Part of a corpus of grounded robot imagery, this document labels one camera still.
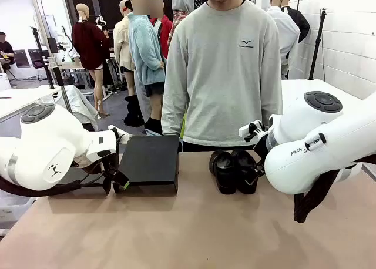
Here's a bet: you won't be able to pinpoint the black shoe box lid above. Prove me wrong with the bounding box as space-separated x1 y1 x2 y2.
58 163 108 193

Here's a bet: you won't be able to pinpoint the person's left forearm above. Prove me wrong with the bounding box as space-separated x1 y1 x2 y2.
260 83 284 126

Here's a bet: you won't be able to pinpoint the white draped cloth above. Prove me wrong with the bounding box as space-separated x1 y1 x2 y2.
60 85 99 132

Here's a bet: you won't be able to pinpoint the person's right forearm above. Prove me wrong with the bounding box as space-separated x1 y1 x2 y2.
160 83 189 136

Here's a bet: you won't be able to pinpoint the white table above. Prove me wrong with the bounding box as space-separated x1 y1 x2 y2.
0 83 62 123

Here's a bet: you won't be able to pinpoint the mannequin in maroon sweater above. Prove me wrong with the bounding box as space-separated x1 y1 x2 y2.
71 3 111 117

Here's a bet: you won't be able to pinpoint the mannequin in grey hoodie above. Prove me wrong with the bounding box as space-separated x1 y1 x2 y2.
167 0 196 46

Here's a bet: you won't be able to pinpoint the person in grey sweatshirt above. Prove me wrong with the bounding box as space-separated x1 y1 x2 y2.
160 0 284 152

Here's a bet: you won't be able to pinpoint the black shoe box base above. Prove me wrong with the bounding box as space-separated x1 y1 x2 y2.
119 135 180 195

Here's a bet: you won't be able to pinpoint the black leather loafer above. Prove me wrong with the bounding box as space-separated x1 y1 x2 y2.
230 149 261 195
209 150 238 195

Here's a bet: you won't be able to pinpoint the dark left arm cable sleeve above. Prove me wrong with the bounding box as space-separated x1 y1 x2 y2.
0 163 106 198

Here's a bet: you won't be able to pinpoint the mannequin in beige jacket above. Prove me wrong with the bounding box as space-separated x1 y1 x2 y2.
113 0 136 96

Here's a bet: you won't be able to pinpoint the black tripod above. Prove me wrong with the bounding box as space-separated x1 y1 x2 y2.
308 7 328 81

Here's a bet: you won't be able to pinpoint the black pole stand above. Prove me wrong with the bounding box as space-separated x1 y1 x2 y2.
31 26 55 89

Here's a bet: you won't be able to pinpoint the metal post with black grip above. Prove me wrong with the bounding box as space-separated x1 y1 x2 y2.
48 36 73 113

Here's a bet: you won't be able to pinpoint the clear plastic bin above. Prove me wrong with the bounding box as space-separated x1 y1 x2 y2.
0 192 38 234

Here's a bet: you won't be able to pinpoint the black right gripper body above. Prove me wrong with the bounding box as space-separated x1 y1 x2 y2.
254 133 270 167

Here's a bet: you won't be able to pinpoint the mannequin in red jacket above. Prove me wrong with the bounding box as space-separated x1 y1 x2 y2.
149 0 173 60

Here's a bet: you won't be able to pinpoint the seated person in black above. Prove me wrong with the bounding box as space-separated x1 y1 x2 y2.
0 31 15 73

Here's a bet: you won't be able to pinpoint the mannequin in white shirt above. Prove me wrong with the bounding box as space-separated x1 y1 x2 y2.
266 0 301 76

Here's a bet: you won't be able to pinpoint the mannequin in blue fleece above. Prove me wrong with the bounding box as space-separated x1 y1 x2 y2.
127 0 167 129

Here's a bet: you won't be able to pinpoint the black mannequin socks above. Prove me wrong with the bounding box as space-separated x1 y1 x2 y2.
143 117 164 136

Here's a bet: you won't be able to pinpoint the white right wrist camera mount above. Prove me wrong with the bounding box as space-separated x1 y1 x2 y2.
238 119 270 143

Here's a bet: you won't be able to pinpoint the black mannequin boots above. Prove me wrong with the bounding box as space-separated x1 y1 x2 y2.
123 94 145 128

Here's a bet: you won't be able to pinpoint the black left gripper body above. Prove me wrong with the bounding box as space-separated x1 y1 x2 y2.
101 152 120 180

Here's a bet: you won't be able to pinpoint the mannequin in black jacket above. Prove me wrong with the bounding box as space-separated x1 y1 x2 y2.
280 0 311 43

